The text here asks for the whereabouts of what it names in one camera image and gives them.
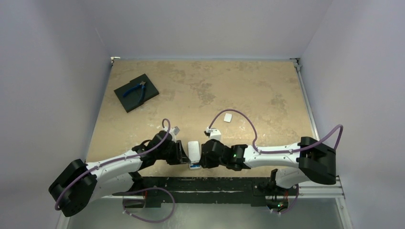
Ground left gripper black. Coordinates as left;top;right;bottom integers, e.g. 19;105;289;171
156;139;190;165

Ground white remote control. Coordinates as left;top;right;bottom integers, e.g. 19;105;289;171
187;141;201;170

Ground white battery cover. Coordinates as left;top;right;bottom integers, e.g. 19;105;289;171
224;113;233;123

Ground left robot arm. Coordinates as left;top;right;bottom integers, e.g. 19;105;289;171
48;130;190;217

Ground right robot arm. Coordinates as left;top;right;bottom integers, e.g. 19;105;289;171
199;137;336;194

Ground black square pad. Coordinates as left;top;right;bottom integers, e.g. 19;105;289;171
114;74;160;113

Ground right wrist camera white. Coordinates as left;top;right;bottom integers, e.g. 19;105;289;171
204;128;222;141

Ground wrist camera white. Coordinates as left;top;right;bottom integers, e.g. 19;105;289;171
204;128;222;141
163;126;180;137

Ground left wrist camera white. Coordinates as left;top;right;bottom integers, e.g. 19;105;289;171
163;126;180;137

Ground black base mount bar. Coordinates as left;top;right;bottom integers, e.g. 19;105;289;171
114;172;298;209

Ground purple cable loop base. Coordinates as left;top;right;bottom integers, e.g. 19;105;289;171
121;187;176;223

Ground blue handled pliers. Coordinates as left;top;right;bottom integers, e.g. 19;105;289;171
123;81;146;104

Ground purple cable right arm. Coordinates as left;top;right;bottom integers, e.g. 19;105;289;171
207;109;344;216

